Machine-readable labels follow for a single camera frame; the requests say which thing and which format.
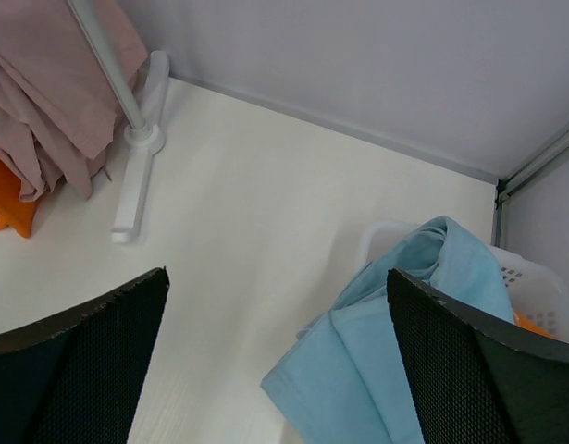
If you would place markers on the white clothes rack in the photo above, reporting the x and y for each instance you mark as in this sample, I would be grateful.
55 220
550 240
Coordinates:
143 135

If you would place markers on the white plastic basket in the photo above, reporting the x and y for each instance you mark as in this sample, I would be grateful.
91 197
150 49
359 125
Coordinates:
537 293

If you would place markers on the pink trousers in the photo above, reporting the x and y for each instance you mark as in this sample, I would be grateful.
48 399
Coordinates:
58 113

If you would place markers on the orange white patterned trousers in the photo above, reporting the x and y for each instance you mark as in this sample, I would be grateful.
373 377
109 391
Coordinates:
526 324

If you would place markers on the plain orange trousers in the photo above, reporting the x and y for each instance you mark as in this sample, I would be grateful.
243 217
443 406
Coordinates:
14 213

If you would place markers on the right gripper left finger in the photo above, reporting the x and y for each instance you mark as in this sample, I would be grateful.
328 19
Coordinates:
77 376

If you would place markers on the light blue trousers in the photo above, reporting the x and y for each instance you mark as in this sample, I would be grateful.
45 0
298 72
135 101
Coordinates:
343 381

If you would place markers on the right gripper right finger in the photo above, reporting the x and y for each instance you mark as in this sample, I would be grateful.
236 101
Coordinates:
475 378

